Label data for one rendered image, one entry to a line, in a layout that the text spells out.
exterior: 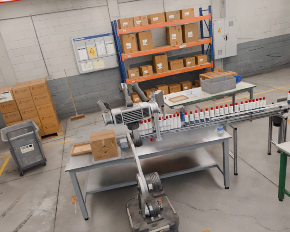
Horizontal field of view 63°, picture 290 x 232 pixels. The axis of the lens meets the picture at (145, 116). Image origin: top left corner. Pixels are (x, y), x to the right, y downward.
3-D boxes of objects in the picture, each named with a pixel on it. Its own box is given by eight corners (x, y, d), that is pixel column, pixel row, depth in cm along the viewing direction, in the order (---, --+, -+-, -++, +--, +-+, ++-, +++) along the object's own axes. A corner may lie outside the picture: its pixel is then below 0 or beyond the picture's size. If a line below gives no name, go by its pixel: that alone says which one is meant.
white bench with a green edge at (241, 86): (234, 111, 581) (234, 79, 552) (255, 121, 513) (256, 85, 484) (161, 130, 544) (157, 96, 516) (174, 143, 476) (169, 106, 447)
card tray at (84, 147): (95, 142, 341) (94, 140, 340) (94, 151, 317) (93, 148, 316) (74, 147, 339) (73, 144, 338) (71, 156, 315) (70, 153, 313)
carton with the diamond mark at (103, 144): (118, 147, 314) (113, 129, 304) (118, 156, 292) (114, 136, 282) (95, 152, 311) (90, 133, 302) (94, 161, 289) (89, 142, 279)
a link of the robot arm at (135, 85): (128, 82, 290) (135, 78, 291) (131, 88, 302) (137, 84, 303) (146, 108, 269) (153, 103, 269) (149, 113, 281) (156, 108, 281)
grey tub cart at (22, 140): (13, 163, 502) (-4, 121, 468) (43, 151, 532) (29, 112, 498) (18, 181, 431) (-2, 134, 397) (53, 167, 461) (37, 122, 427)
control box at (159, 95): (164, 103, 316) (162, 89, 310) (159, 107, 303) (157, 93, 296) (157, 103, 321) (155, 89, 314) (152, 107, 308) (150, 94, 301)
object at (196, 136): (196, 106, 422) (196, 105, 421) (231, 137, 300) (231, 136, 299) (78, 129, 407) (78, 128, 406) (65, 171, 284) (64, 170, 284)
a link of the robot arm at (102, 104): (94, 102, 296) (99, 96, 296) (101, 108, 304) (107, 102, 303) (102, 117, 259) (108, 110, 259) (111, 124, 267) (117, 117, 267)
